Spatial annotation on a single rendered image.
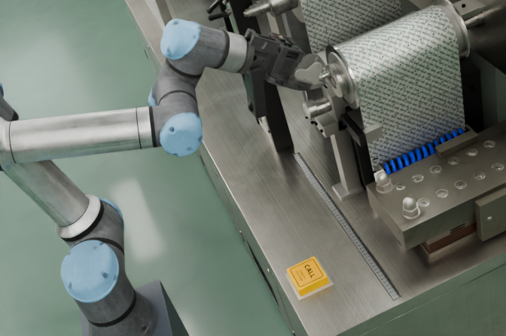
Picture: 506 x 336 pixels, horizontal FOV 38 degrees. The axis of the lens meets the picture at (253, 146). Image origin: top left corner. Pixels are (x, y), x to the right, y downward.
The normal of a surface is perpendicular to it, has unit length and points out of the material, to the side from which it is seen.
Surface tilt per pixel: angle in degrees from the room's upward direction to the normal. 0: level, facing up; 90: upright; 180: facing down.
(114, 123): 36
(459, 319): 90
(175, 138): 90
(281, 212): 0
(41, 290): 0
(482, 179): 0
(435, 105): 90
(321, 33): 92
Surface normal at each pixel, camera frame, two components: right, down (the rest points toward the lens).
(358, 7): 0.36, 0.57
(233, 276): -0.25, -0.73
